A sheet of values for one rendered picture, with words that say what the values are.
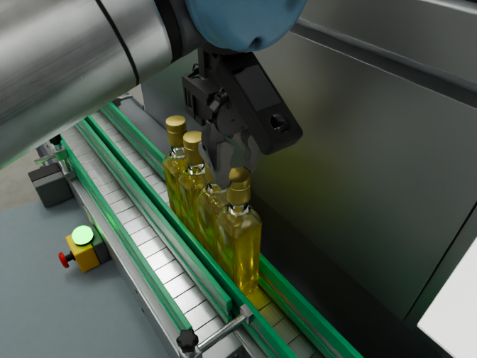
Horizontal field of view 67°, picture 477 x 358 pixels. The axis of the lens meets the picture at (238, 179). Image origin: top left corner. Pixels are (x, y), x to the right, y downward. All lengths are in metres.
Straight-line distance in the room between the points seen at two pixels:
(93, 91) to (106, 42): 0.02
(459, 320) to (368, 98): 0.30
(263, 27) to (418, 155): 0.29
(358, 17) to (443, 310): 0.38
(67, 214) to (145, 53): 0.95
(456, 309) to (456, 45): 0.31
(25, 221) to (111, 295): 0.37
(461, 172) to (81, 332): 0.75
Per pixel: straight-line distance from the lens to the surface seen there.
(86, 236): 0.90
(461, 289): 0.52
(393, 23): 0.43
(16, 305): 0.98
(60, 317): 0.92
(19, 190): 2.54
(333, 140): 0.51
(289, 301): 0.65
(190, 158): 0.59
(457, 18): 0.40
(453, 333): 0.58
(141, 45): 0.19
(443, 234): 0.48
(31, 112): 0.18
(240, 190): 0.50
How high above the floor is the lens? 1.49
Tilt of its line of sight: 42 degrees down
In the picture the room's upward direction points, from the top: straight up
